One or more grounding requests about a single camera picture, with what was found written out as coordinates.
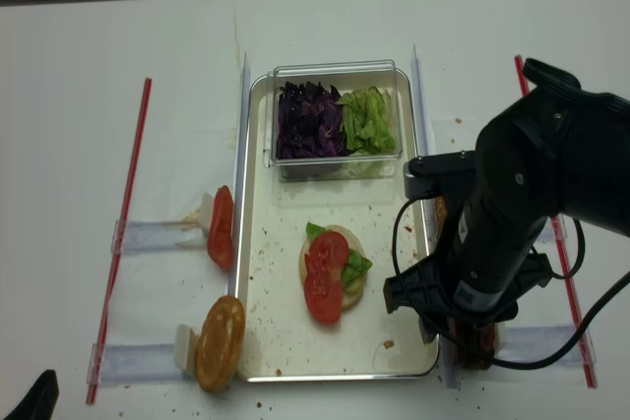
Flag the black cable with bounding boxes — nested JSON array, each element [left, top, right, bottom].
[[392, 196, 630, 371]]

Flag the bun half standing left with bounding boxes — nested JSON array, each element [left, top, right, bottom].
[[195, 295, 245, 393]]

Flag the clear plastic salad box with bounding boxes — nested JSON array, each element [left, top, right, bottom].
[[264, 60, 403, 182]]

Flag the sausage patties standing right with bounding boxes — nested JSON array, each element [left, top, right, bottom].
[[453, 321, 497, 371]]

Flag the clear rail left upper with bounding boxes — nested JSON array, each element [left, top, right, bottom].
[[111, 220, 207, 255]]

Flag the right red plastic strip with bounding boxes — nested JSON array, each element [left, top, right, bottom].
[[514, 54, 599, 389]]

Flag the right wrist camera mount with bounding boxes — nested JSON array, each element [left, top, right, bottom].
[[404, 150, 475, 202]]

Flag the sausage patty slice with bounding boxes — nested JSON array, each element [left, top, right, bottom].
[[434, 196, 448, 231]]

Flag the clear rail right upper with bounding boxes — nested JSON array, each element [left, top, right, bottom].
[[535, 215, 566, 244]]

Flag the tomato slices standing left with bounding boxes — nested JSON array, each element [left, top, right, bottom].
[[207, 185, 234, 270]]

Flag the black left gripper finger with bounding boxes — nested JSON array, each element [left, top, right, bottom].
[[5, 369, 59, 420]]

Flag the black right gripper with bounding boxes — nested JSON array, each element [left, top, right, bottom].
[[384, 188, 552, 329]]

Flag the red plastic strip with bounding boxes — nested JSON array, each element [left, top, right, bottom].
[[86, 78, 153, 406], [514, 54, 599, 389]]

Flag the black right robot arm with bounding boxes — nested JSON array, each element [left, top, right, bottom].
[[384, 59, 629, 328]]

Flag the white block upper left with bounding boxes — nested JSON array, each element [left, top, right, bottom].
[[198, 193, 215, 238]]

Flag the lettuce leaf on bun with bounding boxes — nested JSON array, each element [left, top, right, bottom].
[[299, 222, 372, 294]]

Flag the left red plastic strip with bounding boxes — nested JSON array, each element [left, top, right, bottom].
[[86, 78, 153, 406]]

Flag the clear long rail left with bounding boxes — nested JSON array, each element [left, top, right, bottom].
[[228, 53, 251, 296]]

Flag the green lettuce in box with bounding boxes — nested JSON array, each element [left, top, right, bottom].
[[338, 87, 396, 154]]

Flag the clear rail left lower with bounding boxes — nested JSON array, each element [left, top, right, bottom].
[[87, 343, 188, 386]]

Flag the clear rail right lower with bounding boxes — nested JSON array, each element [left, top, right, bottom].
[[498, 324, 597, 366]]

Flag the white metal tray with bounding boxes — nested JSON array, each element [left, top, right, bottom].
[[231, 76, 439, 383]]

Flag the tomato slices on bun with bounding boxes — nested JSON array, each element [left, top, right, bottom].
[[303, 230, 349, 326]]

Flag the bottom bun on tray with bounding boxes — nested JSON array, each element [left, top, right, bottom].
[[299, 222, 372, 326]]

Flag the purple cabbage shreds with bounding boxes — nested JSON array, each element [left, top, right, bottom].
[[276, 82, 350, 159]]

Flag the white block lower left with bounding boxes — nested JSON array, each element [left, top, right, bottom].
[[173, 324, 199, 379]]

